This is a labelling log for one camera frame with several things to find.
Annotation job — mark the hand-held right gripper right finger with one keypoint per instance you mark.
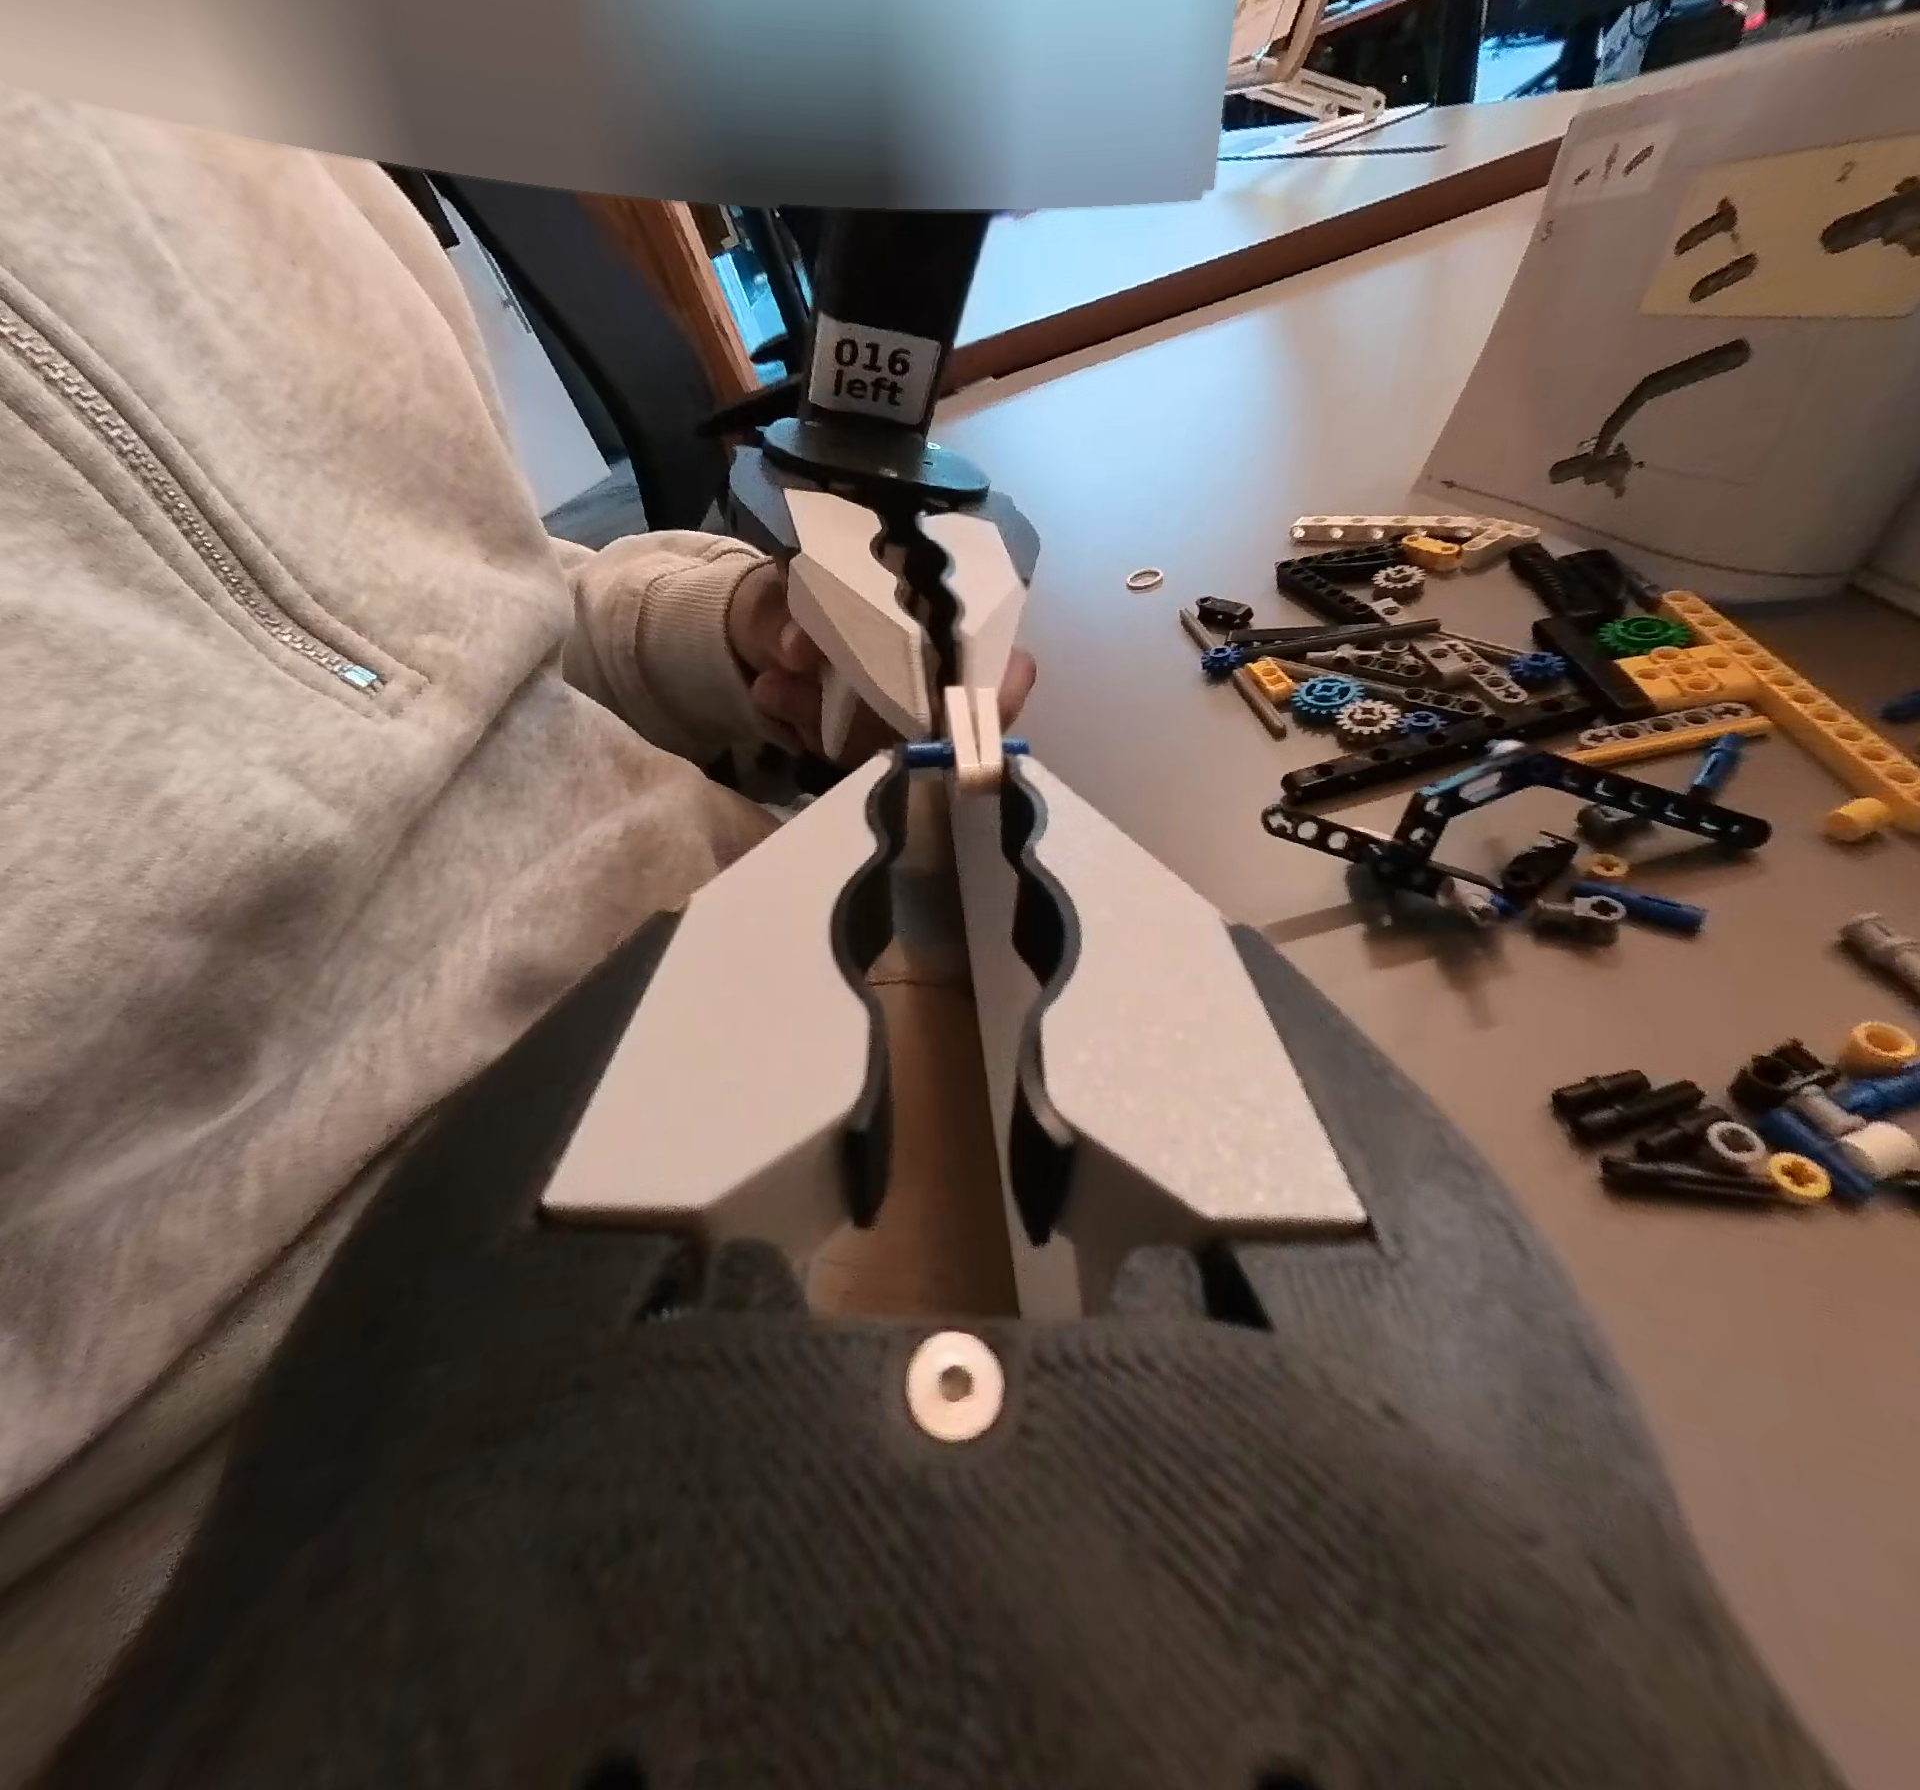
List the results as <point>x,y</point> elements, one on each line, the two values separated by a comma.
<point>1201,1072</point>

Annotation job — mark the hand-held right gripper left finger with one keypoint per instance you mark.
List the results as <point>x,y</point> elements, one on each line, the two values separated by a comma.
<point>706,1072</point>

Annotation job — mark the small black lego connector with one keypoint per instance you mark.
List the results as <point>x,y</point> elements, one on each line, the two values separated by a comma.
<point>1223,610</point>

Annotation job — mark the black lego frame assembly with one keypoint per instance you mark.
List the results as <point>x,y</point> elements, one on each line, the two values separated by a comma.
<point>1441,816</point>

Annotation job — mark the pile of small lego pins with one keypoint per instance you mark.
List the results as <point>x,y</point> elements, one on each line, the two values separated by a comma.
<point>1665,1177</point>

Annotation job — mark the person in grey hoodie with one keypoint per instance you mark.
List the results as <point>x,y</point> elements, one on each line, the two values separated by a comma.
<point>300,847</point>

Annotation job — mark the long blue lego pin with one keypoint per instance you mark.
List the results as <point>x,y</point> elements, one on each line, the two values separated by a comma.
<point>922,754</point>

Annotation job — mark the dark grey short lego beam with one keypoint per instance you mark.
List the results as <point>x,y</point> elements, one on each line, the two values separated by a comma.
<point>1471,665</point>

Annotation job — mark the person's left forearm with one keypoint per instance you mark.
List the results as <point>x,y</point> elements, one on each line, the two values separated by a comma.
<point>661,619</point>

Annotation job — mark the yellow lego connector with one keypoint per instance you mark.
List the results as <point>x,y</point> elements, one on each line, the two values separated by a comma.
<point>1427,554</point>
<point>1273,681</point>

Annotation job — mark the yellow lego frame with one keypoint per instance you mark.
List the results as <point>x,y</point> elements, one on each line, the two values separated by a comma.
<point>1770,681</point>

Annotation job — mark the light grey lego liftarm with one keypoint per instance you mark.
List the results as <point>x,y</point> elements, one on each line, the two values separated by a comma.
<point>1371,653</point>

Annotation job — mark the black lego panel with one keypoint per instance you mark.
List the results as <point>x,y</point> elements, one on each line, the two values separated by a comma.
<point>1577,577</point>

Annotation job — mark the light grey angled lego beam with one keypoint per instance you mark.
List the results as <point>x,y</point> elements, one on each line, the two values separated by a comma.
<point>1394,527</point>

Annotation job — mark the dark grey lego connector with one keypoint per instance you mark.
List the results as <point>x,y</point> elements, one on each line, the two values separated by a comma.
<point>1602,820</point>

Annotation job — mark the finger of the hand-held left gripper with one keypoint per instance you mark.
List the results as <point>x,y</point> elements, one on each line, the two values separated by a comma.
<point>991,600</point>
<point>849,590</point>

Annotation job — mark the black office chair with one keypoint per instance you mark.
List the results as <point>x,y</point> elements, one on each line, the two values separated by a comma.
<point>600,366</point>

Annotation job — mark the person's left hand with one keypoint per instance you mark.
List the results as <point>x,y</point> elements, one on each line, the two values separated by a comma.
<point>780,681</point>

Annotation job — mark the grey lego pin connector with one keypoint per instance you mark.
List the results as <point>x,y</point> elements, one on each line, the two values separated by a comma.
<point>1884,954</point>

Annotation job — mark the grey connector with blue pin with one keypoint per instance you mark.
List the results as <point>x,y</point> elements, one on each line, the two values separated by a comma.
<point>1635,906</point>

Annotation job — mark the grey lego axle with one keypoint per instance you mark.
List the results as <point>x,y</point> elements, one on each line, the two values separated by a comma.
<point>1261,704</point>

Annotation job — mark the grey lego gear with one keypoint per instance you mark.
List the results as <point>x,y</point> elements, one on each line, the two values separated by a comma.
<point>1403,581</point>
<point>1367,722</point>

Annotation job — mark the green lego gear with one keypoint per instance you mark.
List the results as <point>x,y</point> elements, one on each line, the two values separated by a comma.
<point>1643,636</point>

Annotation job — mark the large light blue lego gear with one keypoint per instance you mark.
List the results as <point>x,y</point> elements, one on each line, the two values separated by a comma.
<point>1329,697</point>

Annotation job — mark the lego instruction booklet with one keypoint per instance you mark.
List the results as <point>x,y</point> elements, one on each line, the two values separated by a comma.
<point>1724,395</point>

